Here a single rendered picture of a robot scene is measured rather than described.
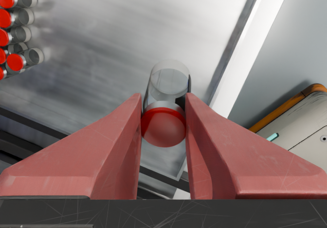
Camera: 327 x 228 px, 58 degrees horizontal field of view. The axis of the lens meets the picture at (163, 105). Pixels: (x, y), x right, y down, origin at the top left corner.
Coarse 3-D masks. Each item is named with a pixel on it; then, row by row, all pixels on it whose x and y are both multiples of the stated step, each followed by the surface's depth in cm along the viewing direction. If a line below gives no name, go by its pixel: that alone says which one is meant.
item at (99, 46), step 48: (48, 0) 36; (96, 0) 35; (144, 0) 34; (192, 0) 33; (240, 0) 32; (48, 48) 38; (96, 48) 37; (144, 48) 36; (192, 48) 35; (0, 96) 40; (48, 96) 41; (96, 96) 40; (144, 96) 38; (144, 144) 41
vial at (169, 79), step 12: (168, 60) 15; (156, 72) 15; (168, 72) 14; (180, 72) 15; (156, 84) 14; (168, 84) 13; (180, 84) 14; (156, 96) 13; (168, 96) 13; (180, 96) 13; (144, 108) 13; (180, 108) 12
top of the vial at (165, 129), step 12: (156, 108) 12; (168, 108) 12; (144, 120) 12; (156, 120) 12; (168, 120) 12; (180, 120) 12; (144, 132) 13; (156, 132) 13; (168, 132) 12; (180, 132) 12; (156, 144) 13; (168, 144) 13
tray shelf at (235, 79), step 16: (272, 0) 32; (256, 16) 33; (272, 16) 33; (256, 32) 34; (240, 48) 34; (256, 48) 34; (240, 64) 35; (224, 80) 36; (240, 80) 36; (224, 96) 37; (224, 112) 37; (0, 128) 44; (16, 128) 44; (32, 128) 43; (48, 144) 44; (176, 192) 43
